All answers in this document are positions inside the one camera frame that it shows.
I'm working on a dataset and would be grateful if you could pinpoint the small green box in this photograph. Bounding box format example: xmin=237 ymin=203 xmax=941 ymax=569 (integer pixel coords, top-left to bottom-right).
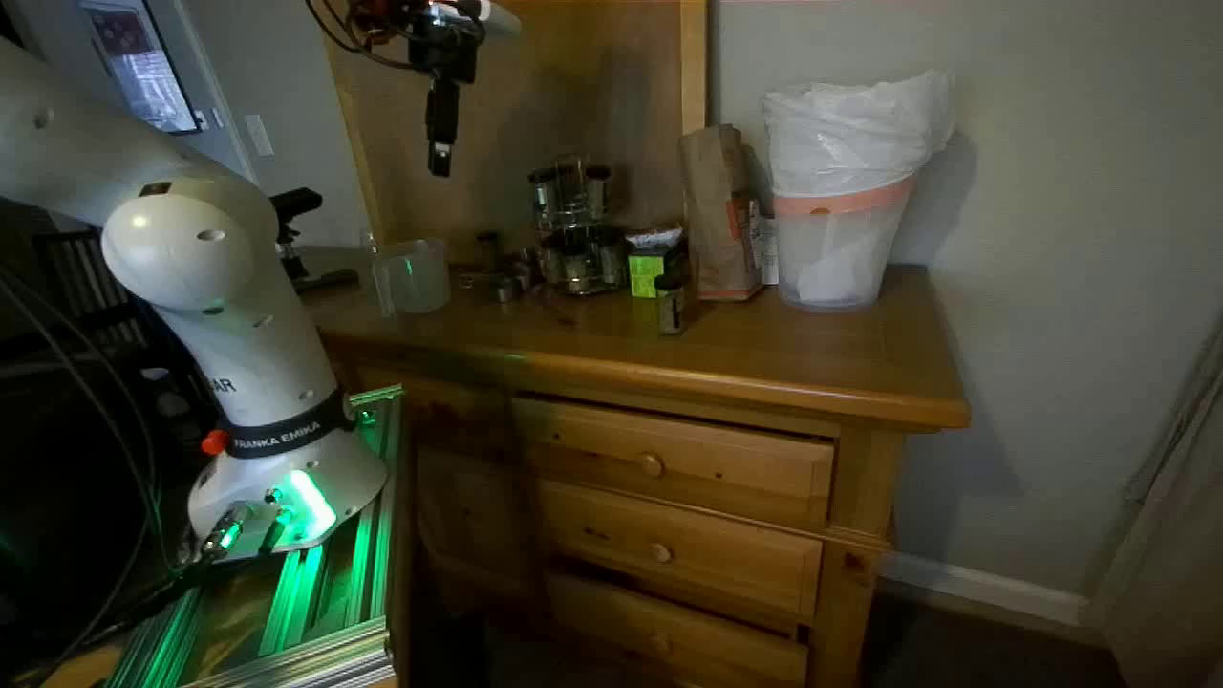
xmin=623 ymin=225 xmax=693 ymax=306

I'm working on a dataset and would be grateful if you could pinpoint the black camera stand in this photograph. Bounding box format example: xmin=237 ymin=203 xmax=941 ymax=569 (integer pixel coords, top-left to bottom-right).
xmin=265 ymin=185 xmax=327 ymax=294

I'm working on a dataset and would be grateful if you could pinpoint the brown paper bag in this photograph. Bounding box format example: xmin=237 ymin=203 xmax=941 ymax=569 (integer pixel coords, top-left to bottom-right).
xmin=680 ymin=122 xmax=767 ymax=306

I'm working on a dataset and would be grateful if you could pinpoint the clear plastic measuring jug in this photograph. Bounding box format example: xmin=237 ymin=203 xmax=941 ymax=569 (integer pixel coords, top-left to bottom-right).
xmin=367 ymin=235 xmax=453 ymax=318

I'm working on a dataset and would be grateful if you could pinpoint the white baseboard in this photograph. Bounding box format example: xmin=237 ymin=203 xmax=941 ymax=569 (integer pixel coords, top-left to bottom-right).
xmin=874 ymin=548 xmax=1099 ymax=644

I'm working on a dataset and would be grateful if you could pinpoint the wooden dresser drawer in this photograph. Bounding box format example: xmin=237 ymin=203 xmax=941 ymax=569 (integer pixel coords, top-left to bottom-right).
xmin=507 ymin=396 xmax=842 ymax=532
xmin=532 ymin=478 xmax=829 ymax=626
xmin=541 ymin=569 xmax=814 ymax=688

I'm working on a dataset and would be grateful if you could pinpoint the glass spice jar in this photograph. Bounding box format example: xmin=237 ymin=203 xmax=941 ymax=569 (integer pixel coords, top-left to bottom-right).
xmin=653 ymin=268 xmax=701 ymax=339
xmin=596 ymin=235 xmax=631 ymax=291
xmin=574 ymin=162 xmax=614 ymax=222
xmin=526 ymin=162 xmax=578 ymax=235
xmin=567 ymin=250 xmax=606 ymax=304

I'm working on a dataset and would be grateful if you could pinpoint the wooden dresser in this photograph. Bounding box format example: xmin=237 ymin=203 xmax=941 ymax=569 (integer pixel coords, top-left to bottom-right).
xmin=298 ymin=246 xmax=973 ymax=688

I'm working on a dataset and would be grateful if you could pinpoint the computer monitor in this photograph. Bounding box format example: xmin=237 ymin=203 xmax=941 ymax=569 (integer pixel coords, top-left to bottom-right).
xmin=76 ymin=0 xmax=210 ymax=138

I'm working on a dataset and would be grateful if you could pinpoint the large wooden board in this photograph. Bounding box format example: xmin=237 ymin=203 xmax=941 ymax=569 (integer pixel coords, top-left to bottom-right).
xmin=315 ymin=0 xmax=710 ymax=253

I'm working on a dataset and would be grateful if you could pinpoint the white plastic trash bin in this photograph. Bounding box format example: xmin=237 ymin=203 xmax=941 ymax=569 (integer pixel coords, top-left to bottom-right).
xmin=767 ymin=178 xmax=918 ymax=315

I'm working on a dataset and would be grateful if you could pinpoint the white light switch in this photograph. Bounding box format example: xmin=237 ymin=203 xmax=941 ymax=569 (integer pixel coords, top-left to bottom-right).
xmin=239 ymin=110 xmax=280 ymax=162

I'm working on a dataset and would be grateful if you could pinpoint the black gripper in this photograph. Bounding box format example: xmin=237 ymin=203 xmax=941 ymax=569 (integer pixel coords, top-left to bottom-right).
xmin=401 ymin=0 xmax=492 ymax=182

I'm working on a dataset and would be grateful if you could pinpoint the black gripper cable bundle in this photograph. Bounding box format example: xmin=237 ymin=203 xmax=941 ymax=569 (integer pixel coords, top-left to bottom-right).
xmin=301 ymin=0 xmax=417 ymax=68

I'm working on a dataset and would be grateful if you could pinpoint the white trash bag liner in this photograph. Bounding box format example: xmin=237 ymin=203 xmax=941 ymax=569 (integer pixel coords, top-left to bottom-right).
xmin=760 ymin=68 xmax=960 ymax=203

